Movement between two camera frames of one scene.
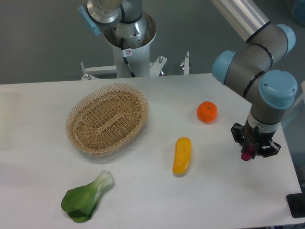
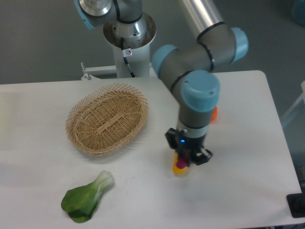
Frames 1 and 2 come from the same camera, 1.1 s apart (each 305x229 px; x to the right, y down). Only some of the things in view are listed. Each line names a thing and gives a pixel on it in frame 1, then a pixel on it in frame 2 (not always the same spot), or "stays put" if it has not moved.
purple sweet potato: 247,155 → 181,163
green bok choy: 80,202 stays put
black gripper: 261,140 → 190,147
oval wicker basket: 104,117 stays put
